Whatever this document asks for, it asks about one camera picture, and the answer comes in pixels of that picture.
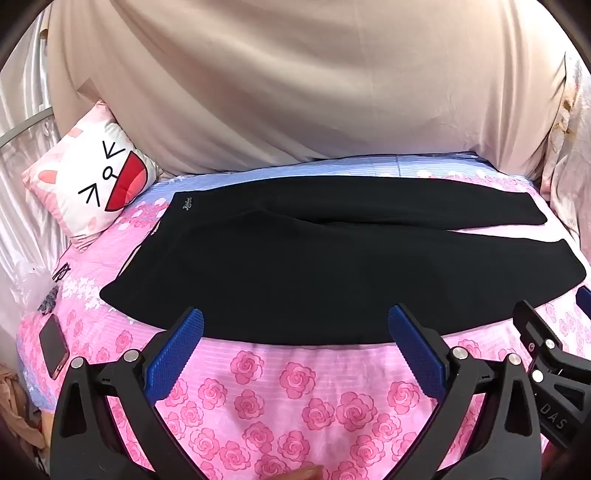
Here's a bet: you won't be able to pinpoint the dark hair clip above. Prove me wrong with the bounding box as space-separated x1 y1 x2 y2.
38 286 60 315

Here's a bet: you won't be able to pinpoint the beige cloth drape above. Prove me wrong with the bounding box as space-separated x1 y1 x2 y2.
46 0 571 178

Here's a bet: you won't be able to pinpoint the pink rose print bedsheet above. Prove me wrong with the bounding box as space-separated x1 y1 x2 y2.
16 150 591 480

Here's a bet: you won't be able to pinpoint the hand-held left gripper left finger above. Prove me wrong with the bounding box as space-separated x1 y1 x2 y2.
50 307 205 480

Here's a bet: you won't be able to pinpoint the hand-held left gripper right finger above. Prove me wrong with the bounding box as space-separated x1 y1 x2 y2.
388 304 544 480

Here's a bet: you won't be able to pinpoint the cartoon face pillow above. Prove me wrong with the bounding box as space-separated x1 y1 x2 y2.
21 100 160 237

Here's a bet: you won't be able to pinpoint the beige crumpled garment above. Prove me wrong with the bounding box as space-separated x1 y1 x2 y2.
0 362 51 476

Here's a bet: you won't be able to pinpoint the pale floral quilt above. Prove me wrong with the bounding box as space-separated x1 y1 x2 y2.
540 48 591 259

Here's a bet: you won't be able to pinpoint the person's left hand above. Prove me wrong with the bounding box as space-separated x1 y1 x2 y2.
283 466 325 480

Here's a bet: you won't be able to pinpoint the clear plastic bag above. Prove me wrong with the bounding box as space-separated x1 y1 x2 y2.
11 261 49 308

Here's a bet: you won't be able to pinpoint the smartphone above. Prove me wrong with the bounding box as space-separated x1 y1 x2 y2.
39 314 70 380

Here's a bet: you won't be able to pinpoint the black pants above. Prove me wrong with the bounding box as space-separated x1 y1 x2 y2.
100 176 588 347

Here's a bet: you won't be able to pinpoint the silver pleated curtain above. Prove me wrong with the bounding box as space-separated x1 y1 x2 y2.
0 9 70 333

